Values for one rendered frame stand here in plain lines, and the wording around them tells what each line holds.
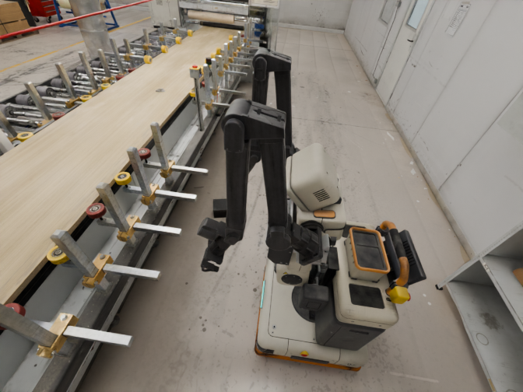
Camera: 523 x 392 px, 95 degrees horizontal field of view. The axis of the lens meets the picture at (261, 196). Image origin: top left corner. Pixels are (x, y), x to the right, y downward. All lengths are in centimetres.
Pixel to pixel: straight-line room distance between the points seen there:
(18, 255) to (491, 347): 270
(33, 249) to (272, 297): 125
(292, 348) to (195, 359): 64
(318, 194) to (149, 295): 161
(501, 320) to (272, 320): 168
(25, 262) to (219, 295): 117
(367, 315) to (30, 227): 154
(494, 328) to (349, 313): 148
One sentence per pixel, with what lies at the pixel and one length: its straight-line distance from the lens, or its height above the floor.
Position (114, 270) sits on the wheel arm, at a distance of 126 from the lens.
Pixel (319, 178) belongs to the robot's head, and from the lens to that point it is 76.
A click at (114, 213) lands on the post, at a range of 128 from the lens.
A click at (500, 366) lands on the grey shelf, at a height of 14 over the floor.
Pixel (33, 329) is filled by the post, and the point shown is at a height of 96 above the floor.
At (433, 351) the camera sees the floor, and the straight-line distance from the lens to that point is 231.
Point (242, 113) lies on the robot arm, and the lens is 51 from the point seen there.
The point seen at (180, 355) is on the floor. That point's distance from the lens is 192.
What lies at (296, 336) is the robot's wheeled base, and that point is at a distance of 165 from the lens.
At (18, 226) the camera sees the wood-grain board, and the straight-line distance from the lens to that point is 155.
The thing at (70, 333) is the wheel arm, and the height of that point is 83.
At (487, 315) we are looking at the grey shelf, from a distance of 254.
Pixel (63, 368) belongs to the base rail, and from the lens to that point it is 133.
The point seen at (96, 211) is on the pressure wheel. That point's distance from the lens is 142.
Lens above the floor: 184
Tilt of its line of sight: 45 degrees down
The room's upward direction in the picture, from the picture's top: 6 degrees clockwise
